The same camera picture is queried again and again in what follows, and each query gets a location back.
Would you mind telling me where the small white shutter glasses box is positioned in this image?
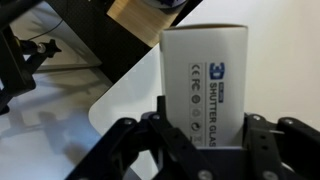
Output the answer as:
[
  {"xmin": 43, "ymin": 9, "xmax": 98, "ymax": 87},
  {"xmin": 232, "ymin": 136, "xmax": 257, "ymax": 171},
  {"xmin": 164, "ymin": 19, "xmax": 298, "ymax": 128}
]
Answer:
[{"xmin": 159, "ymin": 23, "xmax": 250, "ymax": 148}]

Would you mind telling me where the black camera on tripod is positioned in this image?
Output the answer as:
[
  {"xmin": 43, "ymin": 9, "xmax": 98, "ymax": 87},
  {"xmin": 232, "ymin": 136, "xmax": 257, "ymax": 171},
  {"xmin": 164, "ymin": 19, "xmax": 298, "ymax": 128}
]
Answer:
[{"xmin": 0, "ymin": 0, "xmax": 63, "ymax": 116}]

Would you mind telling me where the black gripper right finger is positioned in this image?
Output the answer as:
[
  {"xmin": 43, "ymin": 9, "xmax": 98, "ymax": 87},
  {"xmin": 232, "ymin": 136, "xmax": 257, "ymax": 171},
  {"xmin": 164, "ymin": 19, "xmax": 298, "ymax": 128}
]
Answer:
[{"xmin": 242, "ymin": 111, "xmax": 320, "ymax": 180}]

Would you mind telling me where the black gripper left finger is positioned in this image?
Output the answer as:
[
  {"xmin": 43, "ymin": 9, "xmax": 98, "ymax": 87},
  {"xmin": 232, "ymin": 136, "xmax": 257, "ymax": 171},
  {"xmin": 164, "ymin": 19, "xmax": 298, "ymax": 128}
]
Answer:
[{"xmin": 64, "ymin": 94, "xmax": 221, "ymax": 180}]

